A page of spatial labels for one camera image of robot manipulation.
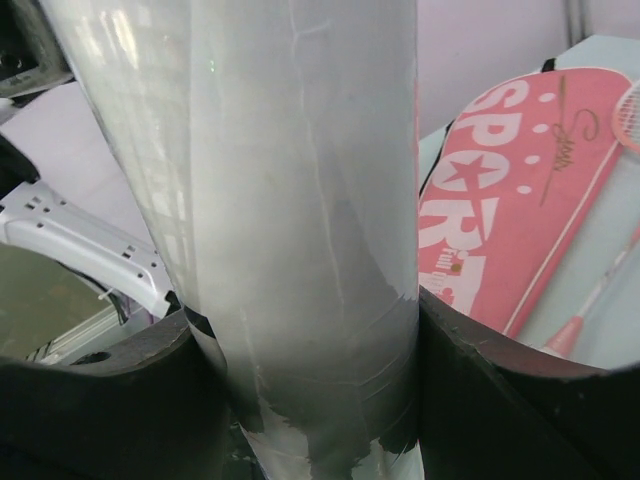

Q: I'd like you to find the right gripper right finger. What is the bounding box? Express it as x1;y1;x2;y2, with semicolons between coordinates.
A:
418;289;639;479

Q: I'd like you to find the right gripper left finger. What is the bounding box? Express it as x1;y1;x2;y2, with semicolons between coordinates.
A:
1;312;229;479

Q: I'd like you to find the translucent shuttlecock tube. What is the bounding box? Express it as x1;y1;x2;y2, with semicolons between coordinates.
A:
42;1;424;479

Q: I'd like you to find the pink badminton racket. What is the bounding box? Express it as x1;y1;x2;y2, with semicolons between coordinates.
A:
541;83;639;369

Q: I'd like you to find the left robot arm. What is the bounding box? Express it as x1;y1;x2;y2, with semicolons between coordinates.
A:
1;137;180;318

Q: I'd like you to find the pink racket cover bag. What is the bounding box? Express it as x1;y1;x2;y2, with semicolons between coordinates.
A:
418;67;630;337

